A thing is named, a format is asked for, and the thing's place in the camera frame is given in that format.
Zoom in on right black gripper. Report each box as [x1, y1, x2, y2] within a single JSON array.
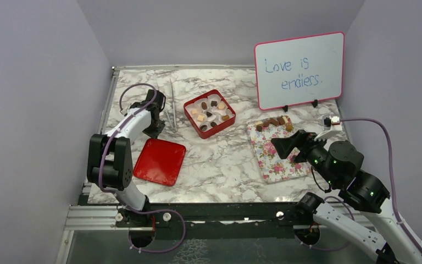
[[271, 128, 339, 186]]

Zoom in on metal serving tongs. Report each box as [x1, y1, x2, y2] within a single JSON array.
[[166, 79, 177, 131]]

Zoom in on red box lid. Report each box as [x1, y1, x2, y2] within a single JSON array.
[[133, 139, 186, 186]]

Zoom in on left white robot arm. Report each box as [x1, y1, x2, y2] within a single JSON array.
[[86, 85, 165, 226]]

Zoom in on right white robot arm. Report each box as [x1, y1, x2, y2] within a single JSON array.
[[271, 130, 422, 263]]

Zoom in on caramel swirl chocolate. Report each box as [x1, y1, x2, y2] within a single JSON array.
[[285, 124, 293, 132]]

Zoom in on red chocolate box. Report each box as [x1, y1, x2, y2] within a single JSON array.
[[184, 89, 236, 139]]

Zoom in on floral serving tray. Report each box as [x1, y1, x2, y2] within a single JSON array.
[[247, 115, 310, 184]]

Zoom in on pink framed whiteboard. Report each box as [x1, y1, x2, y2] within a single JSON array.
[[254, 31, 345, 111]]

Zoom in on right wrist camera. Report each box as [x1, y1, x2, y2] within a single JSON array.
[[314, 115, 343, 141]]

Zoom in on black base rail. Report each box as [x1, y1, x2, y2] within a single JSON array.
[[118, 202, 313, 241]]

